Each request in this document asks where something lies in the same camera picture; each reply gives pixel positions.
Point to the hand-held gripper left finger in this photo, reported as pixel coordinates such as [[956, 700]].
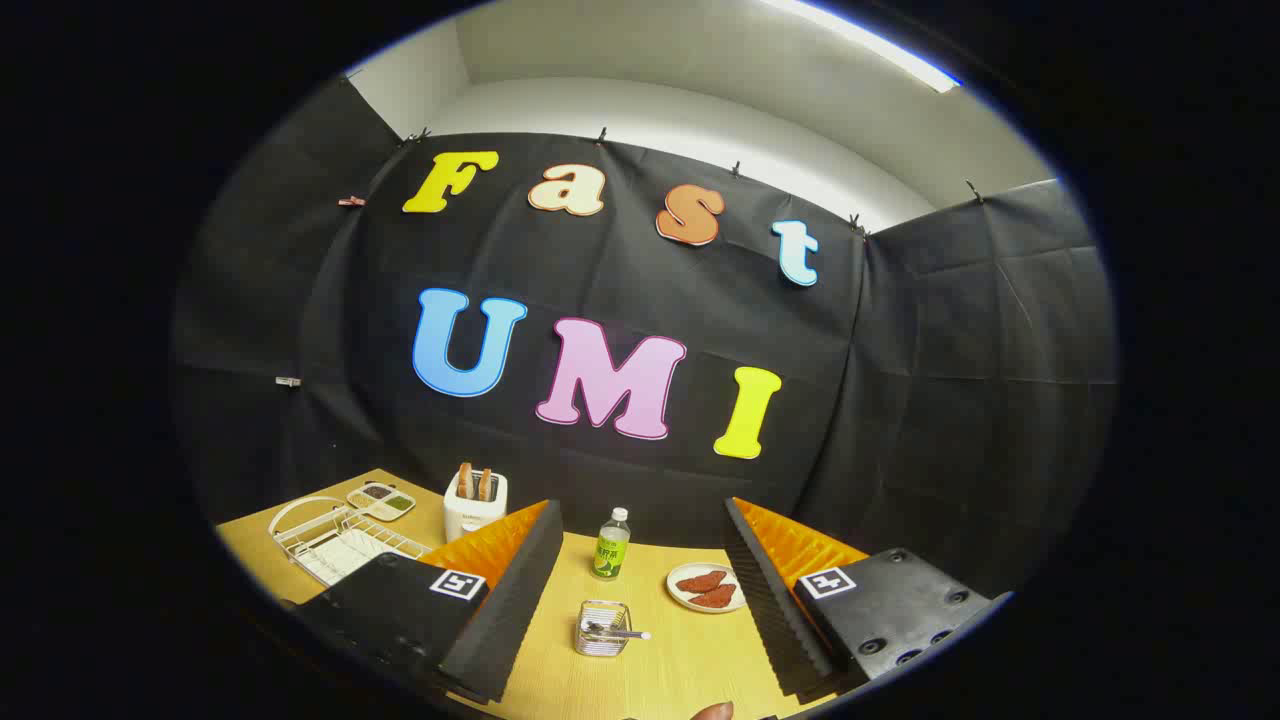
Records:
[[505, 610]]

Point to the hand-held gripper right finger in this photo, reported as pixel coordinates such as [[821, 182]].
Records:
[[770, 610]]

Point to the metal spoon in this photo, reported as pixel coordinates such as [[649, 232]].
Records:
[[625, 633]]

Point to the white round dish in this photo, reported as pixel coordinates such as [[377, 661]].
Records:
[[680, 595]]

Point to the red meat slice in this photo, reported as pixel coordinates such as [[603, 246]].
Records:
[[703, 581], [715, 598]]

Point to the white toaster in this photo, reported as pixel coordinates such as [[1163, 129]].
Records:
[[472, 520]]

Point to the green label drink bottle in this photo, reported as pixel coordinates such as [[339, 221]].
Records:
[[611, 550]]

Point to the toasted bread slice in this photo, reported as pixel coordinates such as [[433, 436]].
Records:
[[465, 482], [485, 485]]

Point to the compartment seasoning tray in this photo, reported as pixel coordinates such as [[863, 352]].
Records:
[[380, 500]]

